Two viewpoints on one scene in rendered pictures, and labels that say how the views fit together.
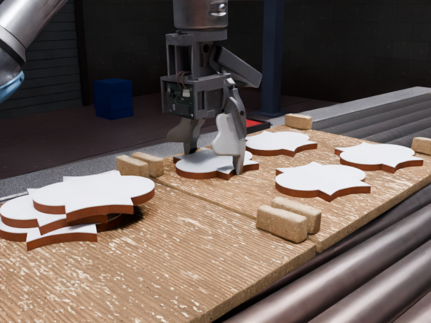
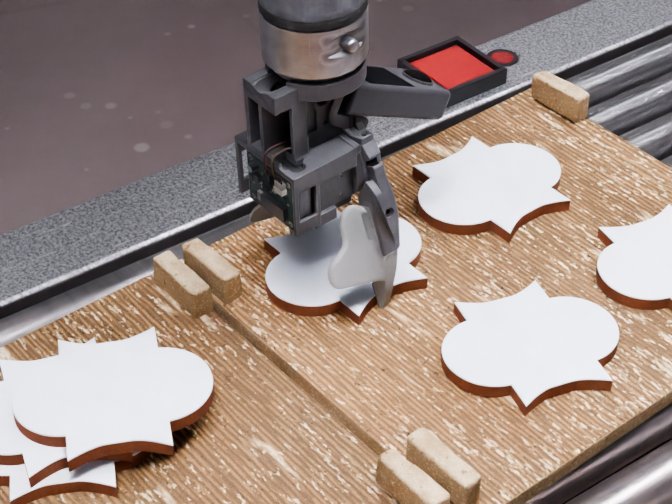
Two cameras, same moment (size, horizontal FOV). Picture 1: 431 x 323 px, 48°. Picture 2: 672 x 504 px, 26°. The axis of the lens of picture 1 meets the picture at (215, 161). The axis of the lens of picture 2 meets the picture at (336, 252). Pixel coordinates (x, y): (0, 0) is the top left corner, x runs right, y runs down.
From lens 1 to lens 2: 0.55 m
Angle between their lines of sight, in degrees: 22
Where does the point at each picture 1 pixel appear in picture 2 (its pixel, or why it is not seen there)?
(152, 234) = (204, 485)
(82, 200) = (92, 427)
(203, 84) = (312, 176)
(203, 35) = (314, 92)
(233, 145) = (371, 264)
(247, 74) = (413, 108)
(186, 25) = (281, 71)
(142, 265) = not seen: outside the picture
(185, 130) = not seen: hidden behind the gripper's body
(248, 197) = (384, 387)
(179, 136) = not seen: hidden behind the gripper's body
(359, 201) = (580, 416)
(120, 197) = (153, 422)
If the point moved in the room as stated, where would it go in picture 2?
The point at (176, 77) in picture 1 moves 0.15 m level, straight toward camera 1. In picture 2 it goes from (262, 153) to (244, 292)
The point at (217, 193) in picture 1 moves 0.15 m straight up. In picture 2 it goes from (330, 369) to (329, 208)
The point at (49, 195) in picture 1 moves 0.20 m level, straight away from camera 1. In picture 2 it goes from (39, 406) to (18, 228)
